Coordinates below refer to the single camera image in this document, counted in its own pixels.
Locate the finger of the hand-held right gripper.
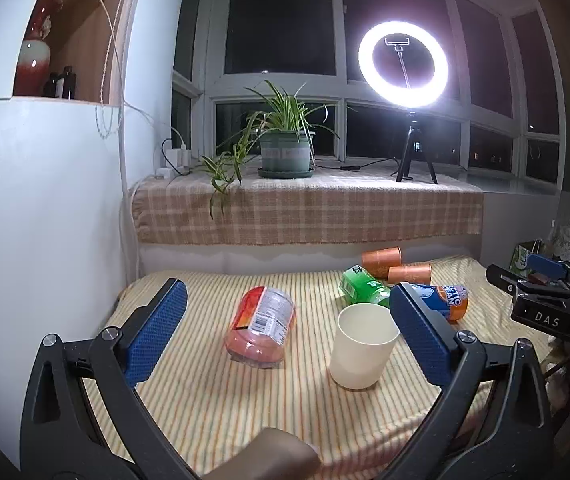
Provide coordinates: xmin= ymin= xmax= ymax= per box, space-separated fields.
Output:
xmin=485 ymin=263 xmax=533 ymax=295
xmin=526 ymin=253 xmax=569 ymax=282

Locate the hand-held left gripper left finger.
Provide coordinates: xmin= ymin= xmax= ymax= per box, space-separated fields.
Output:
xmin=20 ymin=277 xmax=200 ymax=480

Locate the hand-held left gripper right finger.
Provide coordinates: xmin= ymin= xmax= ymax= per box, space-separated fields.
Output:
xmin=380 ymin=281 xmax=553 ymax=480

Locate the white cup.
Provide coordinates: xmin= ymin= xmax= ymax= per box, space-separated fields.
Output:
xmin=329 ymin=303 xmax=402 ymax=391

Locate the copper cup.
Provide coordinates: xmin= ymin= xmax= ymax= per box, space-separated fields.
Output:
xmin=361 ymin=246 xmax=404 ymax=279
xmin=387 ymin=263 xmax=432 ymax=286

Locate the blue and orange can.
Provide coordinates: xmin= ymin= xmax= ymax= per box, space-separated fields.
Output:
xmin=409 ymin=283 xmax=470 ymax=324

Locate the green plastic bottle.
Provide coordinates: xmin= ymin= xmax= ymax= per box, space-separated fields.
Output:
xmin=338 ymin=265 xmax=393 ymax=309

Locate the striped yellow tablecloth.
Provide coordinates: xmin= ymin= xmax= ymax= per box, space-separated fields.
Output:
xmin=82 ymin=255 xmax=566 ymax=480

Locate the pink plastic jar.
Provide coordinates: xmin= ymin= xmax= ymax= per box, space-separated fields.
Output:
xmin=224 ymin=286 xmax=296 ymax=367

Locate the black tripod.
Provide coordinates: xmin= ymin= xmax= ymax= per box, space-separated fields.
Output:
xmin=395 ymin=109 xmax=439 ymax=185

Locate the checked beige cloth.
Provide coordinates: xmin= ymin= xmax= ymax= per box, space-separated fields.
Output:
xmin=130 ymin=165 xmax=486 ymax=247

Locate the white power strip with chargers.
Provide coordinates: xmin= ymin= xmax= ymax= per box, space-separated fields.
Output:
xmin=156 ymin=126 xmax=196 ymax=180

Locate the green pot saucer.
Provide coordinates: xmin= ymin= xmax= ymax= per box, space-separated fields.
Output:
xmin=257 ymin=164 xmax=316 ymax=180

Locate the green flower pot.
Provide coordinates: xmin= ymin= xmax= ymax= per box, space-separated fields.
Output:
xmin=259 ymin=130 xmax=316 ymax=173

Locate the spider plant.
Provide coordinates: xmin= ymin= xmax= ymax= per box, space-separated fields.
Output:
xmin=200 ymin=80 xmax=356 ymax=219

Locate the red and white vase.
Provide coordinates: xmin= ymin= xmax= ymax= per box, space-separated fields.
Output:
xmin=13 ymin=0 xmax=64 ymax=97

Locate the black cable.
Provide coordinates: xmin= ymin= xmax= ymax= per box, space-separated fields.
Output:
xmin=314 ymin=156 xmax=402 ymax=172

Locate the ring light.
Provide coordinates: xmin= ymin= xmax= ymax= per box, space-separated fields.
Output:
xmin=357 ymin=21 xmax=450 ymax=110

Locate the wooden wall shelf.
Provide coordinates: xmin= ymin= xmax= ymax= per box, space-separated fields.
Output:
xmin=12 ymin=0 xmax=138 ymax=107

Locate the white hanging cord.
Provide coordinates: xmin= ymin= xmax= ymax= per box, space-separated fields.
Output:
xmin=84 ymin=0 xmax=133 ymax=138

